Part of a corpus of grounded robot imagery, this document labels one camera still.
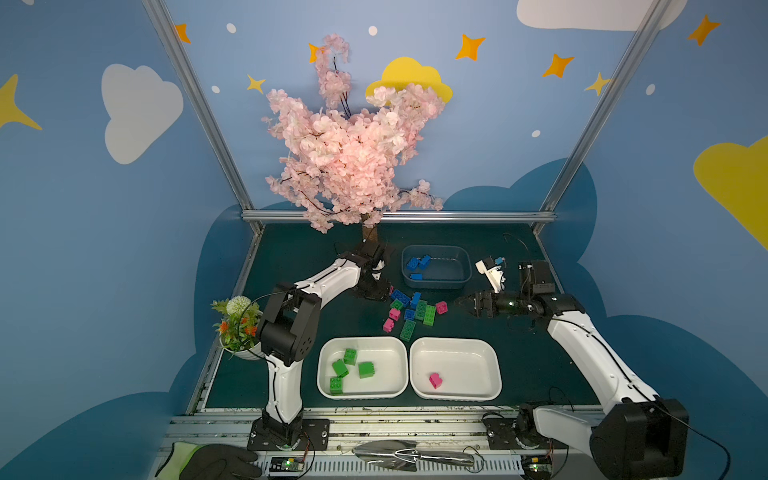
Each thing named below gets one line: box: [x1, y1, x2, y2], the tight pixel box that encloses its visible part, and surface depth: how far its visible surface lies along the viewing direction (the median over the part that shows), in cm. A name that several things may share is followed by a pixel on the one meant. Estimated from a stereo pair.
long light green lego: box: [423, 304, 436, 327], surface depth 97 cm
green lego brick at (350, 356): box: [344, 348, 357, 365], surface depth 86 cm
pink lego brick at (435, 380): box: [429, 373, 443, 389], surface depth 84 cm
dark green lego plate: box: [415, 300, 428, 321], surface depth 99 cm
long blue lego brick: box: [392, 290, 411, 306], surface depth 101 cm
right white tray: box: [409, 337, 503, 402], surface depth 86 cm
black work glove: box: [156, 442, 263, 480], surface depth 71 cm
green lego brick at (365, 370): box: [358, 362, 375, 379], surface depth 86 cm
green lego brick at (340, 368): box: [332, 359, 349, 378], surface depth 85 cm
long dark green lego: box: [400, 320, 416, 342], surface depth 94 cm
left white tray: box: [317, 336, 409, 400], surface depth 86 cm
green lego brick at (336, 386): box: [330, 377, 344, 396], surface depth 81 cm
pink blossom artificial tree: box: [261, 34, 445, 242], surface depth 73 cm
